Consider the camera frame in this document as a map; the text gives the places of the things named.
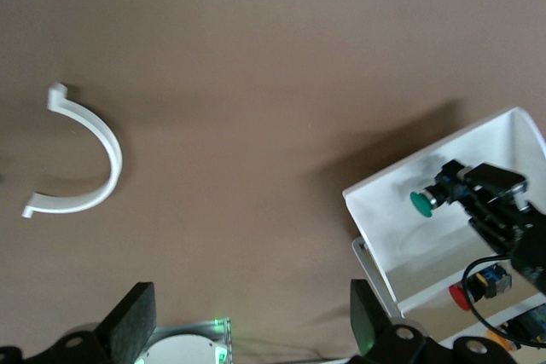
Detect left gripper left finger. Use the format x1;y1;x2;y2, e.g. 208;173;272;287
102;281;158;364

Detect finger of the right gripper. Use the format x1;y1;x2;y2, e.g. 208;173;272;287
458;192;534;257
462;162;529;211

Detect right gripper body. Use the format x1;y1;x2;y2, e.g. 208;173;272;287
509;201;546;297

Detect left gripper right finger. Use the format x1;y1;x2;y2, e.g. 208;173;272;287
349;278;396;357

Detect green push button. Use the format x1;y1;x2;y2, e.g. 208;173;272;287
409;159;470;218

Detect white box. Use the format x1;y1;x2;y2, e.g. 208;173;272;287
343;107;546;318

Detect white drawer cabinet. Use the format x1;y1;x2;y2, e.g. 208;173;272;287
350;235;546;364

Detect white drawer with red button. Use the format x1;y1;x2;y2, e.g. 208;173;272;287
397;268;546;329

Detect orange-yellow push button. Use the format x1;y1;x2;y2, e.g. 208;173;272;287
485;307;546;353

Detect red push button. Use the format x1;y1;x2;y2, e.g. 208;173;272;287
449;267;514;312

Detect white drawer with orange button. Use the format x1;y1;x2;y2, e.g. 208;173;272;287
439;302;546;359

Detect white curved plastic arc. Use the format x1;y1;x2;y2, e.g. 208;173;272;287
20;81;125;219

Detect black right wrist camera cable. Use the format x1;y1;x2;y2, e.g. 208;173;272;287
462;255;546;347

